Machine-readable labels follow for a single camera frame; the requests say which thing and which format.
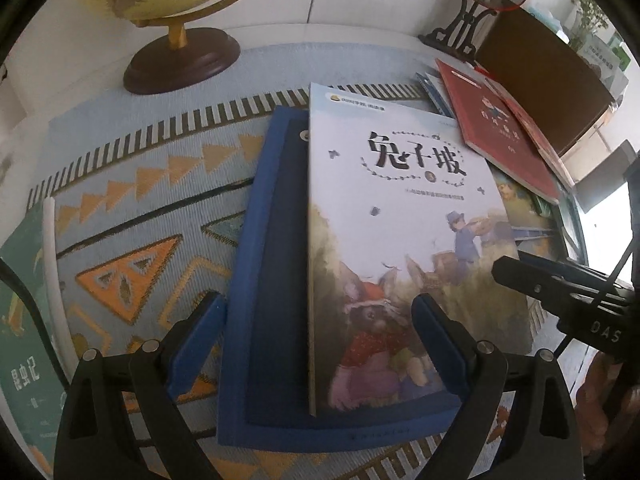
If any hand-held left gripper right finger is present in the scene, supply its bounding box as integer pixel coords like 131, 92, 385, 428
411, 294, 586, 480

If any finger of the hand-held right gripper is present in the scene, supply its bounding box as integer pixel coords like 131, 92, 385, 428
520, 252, 634, 292
491, 256, 629, 319

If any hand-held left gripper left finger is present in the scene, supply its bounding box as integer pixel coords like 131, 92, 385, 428
55, 291, 229, 480

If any dark blue book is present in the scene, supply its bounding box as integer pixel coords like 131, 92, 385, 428
216, 105, 462, 453

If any pale rabbit cover book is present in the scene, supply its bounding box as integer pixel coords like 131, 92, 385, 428
307, 81, 534, 418

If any green insect book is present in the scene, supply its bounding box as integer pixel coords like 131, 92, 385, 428
0, 197, 72, 466

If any person's right hand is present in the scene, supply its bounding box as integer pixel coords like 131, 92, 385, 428
575, 357, 640, 411

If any painted landscape cover book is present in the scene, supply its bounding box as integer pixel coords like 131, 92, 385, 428
487, 160, 565, 263

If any red book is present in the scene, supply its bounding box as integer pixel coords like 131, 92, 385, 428
435, 57, 561, 206
500, 87, 577, 192

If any blue patterned woven mat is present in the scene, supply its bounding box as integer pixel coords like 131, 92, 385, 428
27, 85, 586, 480

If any dark brown cabinet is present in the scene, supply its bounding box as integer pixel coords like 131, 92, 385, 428
472, 9, 617, 157

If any white green carton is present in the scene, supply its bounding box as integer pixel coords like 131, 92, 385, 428
580, 27, 631, 92

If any blue striped thin book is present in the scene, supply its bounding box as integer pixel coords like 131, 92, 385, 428
415, 72, 455, 117

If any green plant in vase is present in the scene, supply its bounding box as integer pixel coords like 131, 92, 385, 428
570, 0, 612, 53

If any round embroidered fan ornament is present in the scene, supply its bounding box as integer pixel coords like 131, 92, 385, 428
417, 0, 525, 64

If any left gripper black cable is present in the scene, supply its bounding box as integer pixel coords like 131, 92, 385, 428
0, 259, 77, 392

